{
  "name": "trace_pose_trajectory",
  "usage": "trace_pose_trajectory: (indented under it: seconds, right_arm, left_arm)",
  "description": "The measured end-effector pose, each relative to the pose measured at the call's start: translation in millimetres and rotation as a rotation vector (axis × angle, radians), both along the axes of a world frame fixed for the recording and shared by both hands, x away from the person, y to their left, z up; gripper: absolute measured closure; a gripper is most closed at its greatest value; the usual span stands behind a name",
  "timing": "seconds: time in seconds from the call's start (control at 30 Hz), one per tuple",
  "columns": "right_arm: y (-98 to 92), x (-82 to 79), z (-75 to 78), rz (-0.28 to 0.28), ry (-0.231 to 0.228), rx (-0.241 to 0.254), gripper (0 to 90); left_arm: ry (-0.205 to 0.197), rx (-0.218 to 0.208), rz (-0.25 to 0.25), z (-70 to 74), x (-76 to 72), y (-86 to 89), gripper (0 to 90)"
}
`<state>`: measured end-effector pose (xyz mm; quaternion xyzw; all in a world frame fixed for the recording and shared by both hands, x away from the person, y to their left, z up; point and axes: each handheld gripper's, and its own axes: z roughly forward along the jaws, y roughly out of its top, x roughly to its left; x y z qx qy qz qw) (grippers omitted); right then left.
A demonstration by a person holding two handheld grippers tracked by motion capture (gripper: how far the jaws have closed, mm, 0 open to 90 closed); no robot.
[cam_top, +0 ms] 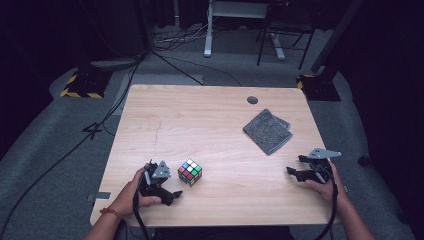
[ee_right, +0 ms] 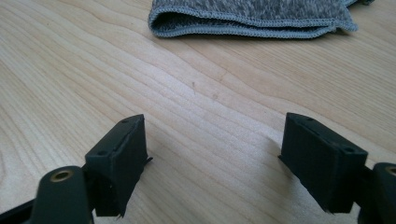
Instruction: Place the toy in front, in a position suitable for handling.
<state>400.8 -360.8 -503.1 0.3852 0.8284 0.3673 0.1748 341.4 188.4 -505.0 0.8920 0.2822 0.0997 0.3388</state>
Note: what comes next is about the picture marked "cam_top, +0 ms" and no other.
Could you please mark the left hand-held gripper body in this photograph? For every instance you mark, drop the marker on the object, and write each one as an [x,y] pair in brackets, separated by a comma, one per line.
[156,185]

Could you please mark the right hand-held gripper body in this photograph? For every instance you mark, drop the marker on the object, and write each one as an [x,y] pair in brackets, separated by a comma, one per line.
[321,166]

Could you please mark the multicoloured puzzle cube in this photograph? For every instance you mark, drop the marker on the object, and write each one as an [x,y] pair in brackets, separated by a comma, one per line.
[190,172]

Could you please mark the grey cloth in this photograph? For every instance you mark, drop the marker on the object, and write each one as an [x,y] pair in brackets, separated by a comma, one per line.
[267,131]

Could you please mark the person's right hand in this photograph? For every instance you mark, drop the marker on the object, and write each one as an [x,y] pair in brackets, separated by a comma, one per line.
[333,191]

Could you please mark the person's left hand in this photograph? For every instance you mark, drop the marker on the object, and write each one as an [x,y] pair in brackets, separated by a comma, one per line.
[130,198]

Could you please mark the grey floor tape strip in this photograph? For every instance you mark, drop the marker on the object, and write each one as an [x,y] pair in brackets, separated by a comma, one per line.
[346,189]
[101,195]

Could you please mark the small black floor object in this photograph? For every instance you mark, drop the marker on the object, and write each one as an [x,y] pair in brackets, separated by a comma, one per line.
[364,160]

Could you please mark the person's dark clothing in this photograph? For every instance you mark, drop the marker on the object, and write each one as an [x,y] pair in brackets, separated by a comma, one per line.
[216,234]

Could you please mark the black yellow striped stand base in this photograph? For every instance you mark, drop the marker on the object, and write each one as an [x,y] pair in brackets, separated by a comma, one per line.
[320,88]
[86,85]

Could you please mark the grey round table grommet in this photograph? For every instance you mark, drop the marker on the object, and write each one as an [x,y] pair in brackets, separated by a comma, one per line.
[252,100]

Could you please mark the dark slanted stand pole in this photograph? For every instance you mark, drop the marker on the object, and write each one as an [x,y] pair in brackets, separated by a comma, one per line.
[336,33]

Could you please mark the black metal chair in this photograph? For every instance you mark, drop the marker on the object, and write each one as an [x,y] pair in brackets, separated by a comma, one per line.
[288,20]

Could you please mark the white desk frame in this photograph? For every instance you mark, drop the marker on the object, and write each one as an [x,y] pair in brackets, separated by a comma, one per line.
[208,36]

